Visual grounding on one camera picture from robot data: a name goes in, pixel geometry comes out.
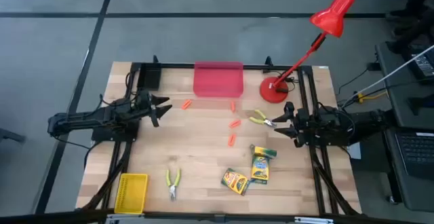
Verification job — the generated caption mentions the yellow plastic basket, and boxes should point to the yellow plastic basket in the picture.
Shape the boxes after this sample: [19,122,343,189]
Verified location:
[113,172,149,216]

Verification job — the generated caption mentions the white cable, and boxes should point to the white cable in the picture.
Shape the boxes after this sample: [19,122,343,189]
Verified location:
[341,44,434,109]

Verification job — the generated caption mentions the translucent pink bin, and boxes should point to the translucent pink bin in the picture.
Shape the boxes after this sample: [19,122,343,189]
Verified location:
[193,60,245,99]

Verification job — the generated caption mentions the grey chair leg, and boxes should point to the grey chair leg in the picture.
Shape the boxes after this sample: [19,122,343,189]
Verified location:
[0,127,26,145]

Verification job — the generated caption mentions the green handled pliers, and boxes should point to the green handled pliers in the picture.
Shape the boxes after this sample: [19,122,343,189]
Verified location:
[165,168,182,202]
[248,109,277,129]

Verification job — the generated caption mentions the black power cable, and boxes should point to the black power cable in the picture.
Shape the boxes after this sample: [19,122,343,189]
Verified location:
[336,62,383,96]

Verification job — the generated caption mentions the black side desk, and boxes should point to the black side desk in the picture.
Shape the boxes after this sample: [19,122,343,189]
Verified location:
[374,41,434,213]

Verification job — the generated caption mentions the black controller box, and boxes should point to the black controller box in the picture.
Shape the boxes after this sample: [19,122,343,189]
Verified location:
[136,62,162,92]

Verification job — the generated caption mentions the red desk lamp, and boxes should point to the red desk lamp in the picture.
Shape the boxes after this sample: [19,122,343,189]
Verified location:
[259,0,357,105]

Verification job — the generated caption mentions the person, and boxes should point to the person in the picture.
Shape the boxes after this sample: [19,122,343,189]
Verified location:
[385,0,434,54]

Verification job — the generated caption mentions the black aluminium table frame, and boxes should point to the black aluminium table frame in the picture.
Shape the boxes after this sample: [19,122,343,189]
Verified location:
[76,54,366,224]

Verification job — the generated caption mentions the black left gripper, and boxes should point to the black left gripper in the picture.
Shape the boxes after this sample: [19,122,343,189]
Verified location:
[136,89,174,128]

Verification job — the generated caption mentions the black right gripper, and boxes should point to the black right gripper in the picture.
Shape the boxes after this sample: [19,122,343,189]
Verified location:
[271,101,311,149]

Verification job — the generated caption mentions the yellow cable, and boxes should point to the yellow cable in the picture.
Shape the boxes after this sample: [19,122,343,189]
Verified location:
[353,91,388,104]

